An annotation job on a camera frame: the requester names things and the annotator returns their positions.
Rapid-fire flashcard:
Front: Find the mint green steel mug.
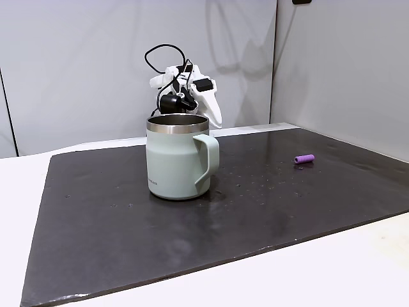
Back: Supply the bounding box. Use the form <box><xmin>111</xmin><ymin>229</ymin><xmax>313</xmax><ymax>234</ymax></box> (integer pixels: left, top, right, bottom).
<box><xmin>146</xmin><ymin>114</ymin><xmax>220</xmax><ymax>201</ymax></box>

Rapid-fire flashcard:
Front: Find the purple pen grip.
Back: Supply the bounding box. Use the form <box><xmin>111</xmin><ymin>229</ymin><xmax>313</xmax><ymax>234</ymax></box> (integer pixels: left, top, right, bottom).
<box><xmin>293</xmin><ymin>153</ymin><xmax>316</xmax><ymax>165</ymax></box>

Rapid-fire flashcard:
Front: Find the black table mat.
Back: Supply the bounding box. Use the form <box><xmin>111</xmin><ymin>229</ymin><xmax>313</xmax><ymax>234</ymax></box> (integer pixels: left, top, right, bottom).
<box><xmin>19</xmin><ymin>127</ymin><xmax>409</xmax><ymax>307</ymax></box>

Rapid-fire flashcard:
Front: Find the white base board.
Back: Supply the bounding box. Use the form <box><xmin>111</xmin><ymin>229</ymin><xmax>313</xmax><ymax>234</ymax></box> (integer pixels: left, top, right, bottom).
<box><xmin>0</xmin><ymin>122</ymin><xmax>409</xmax><ymax>307</ymax></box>

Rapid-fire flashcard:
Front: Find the black oval camera box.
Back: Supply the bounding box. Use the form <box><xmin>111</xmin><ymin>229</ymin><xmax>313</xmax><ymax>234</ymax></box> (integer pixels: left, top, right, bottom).
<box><xmin>158</xmin><ymin>92</ymin><xmax>196</xmax><ymax>115</ymax></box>

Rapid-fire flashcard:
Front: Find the black camera cable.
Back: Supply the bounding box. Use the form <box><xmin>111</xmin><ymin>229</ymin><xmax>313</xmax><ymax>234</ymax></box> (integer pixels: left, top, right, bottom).
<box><xmin>144</xmin><ymin>43</ymin><xmax>194</xmax><ymax>118</ymax></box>

